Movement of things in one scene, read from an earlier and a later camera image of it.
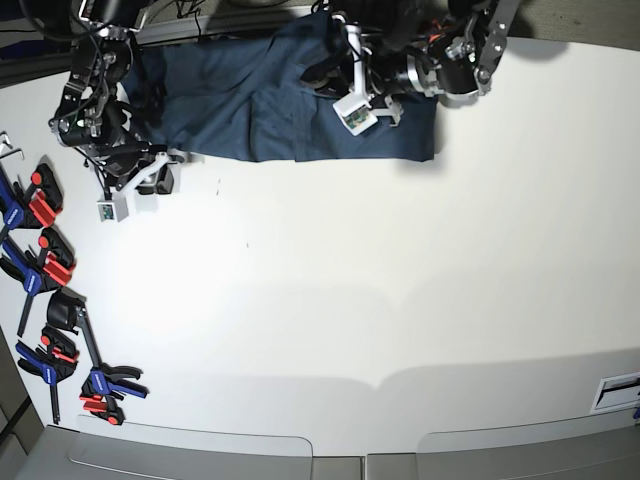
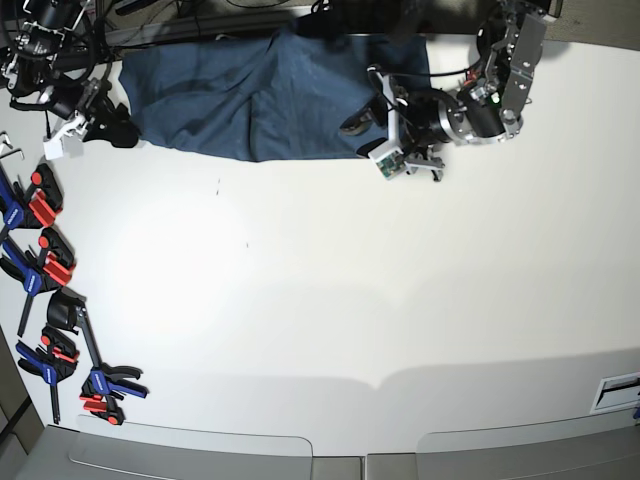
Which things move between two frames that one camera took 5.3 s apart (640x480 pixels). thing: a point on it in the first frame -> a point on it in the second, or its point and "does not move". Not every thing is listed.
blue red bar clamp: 102,385 does not move
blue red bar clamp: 38,207 does not move
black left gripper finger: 333,88 -> 365,149
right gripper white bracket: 115,207 -> 115,126
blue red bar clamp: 51,268 does not move
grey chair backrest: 603,446 does not move
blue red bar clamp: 55,357 does not move
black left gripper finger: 334,75 -> 376,110
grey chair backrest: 109,449 does not move
